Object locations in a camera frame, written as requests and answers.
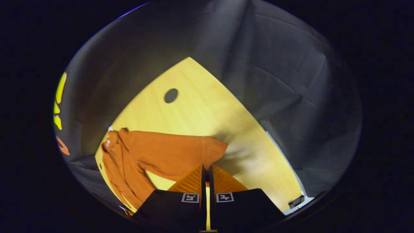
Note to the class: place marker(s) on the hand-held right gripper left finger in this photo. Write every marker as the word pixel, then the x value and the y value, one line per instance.
pixel 174 207

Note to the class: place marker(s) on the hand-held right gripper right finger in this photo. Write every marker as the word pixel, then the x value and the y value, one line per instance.
pixel 242 207

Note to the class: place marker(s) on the orange knit garment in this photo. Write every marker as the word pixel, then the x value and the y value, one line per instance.
pixel 168 152

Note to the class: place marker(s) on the small black block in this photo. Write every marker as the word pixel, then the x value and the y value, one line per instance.
pixel 296 201

